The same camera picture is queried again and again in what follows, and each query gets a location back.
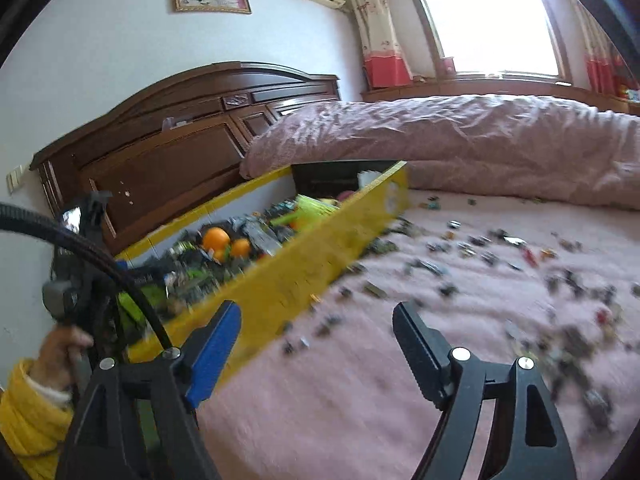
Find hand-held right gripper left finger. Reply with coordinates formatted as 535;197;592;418
55;300;243;480

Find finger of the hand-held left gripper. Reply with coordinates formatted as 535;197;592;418
120;264;168;288

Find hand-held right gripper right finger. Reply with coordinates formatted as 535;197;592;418
392;301;578;480

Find toy building bricks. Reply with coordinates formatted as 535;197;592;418
280;194;640;436

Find yellow cardboard box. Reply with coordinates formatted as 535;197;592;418
114;160;414;383

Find person's yellow sleeved forearm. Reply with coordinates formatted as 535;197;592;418
0;359;76;480

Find person's left hand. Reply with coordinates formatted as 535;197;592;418
32;327;94;392

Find pink fluffy blanket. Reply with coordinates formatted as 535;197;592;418
192;189;640;480

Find dark wooden headboard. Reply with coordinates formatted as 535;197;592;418
30;61;342;257

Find pile of mixed toy parts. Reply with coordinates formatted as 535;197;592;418
117;194;351;348

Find pink quilt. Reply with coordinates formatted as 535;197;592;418
240;94;640;209

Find cream and red curtain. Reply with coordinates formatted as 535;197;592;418
570;0;637;96
340;0;416;89

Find wooden framed window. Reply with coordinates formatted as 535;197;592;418
397;0;574;84

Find black corrugated cable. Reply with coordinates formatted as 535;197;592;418
0;202;179;357

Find white wall socket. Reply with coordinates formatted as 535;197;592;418
6;165;28;195

